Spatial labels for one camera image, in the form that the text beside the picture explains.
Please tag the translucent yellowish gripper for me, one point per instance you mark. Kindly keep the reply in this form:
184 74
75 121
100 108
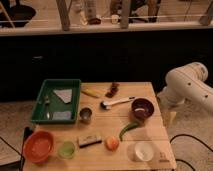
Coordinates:
168 114

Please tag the white handled dish brush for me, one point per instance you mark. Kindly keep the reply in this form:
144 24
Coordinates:
108 104

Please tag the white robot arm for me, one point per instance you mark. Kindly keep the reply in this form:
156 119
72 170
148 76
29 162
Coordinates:
185 83

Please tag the white plastic cup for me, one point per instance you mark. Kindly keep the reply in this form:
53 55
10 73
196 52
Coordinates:
143 151

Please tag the small metal cup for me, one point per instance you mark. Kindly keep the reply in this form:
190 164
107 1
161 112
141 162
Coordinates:
85 115

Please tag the small green cup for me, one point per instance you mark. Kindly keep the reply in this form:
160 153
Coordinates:
66 150

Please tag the dark purple bowl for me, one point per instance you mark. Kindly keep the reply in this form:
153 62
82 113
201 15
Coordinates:
142 108

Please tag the green chili pepper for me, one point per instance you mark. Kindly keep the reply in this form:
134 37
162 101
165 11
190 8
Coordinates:
128 127

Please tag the dark red toy food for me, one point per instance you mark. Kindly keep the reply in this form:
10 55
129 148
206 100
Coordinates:
113 90

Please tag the orange toy fruit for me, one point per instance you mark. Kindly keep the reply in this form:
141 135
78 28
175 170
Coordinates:
112 143

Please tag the yellow banana toy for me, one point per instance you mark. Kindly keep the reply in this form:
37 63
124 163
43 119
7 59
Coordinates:
91 93

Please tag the grey cloth in tray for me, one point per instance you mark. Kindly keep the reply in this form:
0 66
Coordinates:
65 95

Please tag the grey sponge in tray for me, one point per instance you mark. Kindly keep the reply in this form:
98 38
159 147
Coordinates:
65 115

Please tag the green plastic tray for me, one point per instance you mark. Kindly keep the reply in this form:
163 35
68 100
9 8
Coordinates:
56 104

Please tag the metal spoon in tray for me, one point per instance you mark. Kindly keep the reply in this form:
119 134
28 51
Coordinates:
47 103

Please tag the orange plastic bowl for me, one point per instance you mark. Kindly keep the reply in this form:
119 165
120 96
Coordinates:
38 147

